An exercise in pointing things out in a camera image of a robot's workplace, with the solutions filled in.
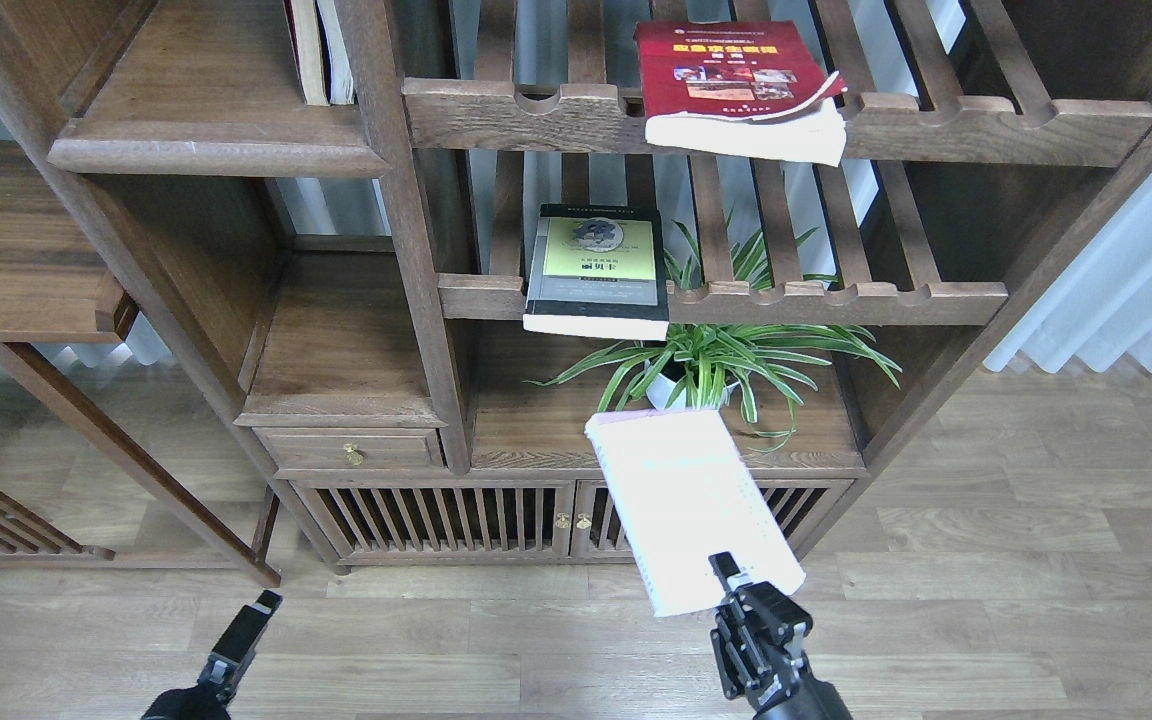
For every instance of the white curtain right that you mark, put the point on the white curtain right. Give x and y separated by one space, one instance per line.
1099 311

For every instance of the white upright book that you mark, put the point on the white upright book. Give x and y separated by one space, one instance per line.
339 78

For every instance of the dark wooden bookshelf cabinet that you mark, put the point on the dark wooden bookshelf cabinet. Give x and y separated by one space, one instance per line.
354 274

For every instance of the beige upright book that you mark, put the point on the beige upright book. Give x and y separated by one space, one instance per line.
307 42

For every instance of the white plant pot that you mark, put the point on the white plant pot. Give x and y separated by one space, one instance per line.
668 390

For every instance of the pale lilac cover book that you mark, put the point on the pale lilac cover book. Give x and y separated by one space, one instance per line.
683 493

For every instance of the brass drawer knob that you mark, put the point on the brass drawer knob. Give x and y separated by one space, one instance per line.
353 455

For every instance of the green spider plant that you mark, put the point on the green spider plant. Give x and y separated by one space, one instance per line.
776 355

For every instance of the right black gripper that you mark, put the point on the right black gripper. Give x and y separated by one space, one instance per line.
758 643

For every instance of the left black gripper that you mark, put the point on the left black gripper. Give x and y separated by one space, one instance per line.
217 682

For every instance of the black and yellow book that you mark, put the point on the black and yellow book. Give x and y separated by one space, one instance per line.
598 271

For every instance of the red cover book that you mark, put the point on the red cover book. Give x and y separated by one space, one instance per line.
739 88

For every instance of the wooden side table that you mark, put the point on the wooden side table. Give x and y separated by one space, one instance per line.
54 288

